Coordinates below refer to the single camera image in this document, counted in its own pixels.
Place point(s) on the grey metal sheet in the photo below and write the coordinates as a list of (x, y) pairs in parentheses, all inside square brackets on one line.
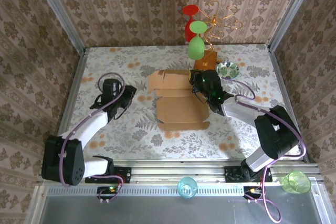
[(170, 211)]

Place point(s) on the leaf pattern bowl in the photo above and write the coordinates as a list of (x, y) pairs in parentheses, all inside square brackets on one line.
[(228, 69)]

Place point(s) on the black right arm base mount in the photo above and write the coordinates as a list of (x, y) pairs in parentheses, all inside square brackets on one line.
[(232, 175)]

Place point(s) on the small right circuit board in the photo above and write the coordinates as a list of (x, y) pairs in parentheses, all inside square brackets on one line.
[(249, 190)]

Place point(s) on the brown wooden rack base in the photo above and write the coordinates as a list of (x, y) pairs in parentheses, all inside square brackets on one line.
[(206, 62)]

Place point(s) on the aluminium table side rail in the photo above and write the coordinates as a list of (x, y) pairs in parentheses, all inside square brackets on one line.
[(78, 74), (284, 90)]

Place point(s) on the teal transparent plastic cup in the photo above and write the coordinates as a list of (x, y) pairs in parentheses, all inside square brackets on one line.
[(187, 187)]

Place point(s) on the brown cardboard paper box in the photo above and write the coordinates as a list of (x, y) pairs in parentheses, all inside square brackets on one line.
[(178, 108)]

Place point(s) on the green transparent plastic cup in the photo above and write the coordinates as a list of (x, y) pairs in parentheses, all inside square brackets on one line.
[(296, 182)]

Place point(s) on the red plastic wine glass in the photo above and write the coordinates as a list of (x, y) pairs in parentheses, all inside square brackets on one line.
[(189, 32)]

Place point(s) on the green plastic wine glass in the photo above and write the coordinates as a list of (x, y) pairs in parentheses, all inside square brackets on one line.
[(195, 48)]

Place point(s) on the small left circuit board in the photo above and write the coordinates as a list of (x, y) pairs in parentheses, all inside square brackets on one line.
[(105, 190)]

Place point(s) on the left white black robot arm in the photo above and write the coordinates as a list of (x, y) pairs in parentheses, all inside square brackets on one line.
[(89, 127)]

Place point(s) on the small circuit board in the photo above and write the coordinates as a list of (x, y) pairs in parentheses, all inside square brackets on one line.
[(105, 190), (249, 190)]

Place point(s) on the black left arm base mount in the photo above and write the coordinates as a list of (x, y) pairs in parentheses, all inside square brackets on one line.
[(126, 174)]

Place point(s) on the aluminium frame post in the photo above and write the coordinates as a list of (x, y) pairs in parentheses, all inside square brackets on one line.
[(63, 16), (291, 11)]

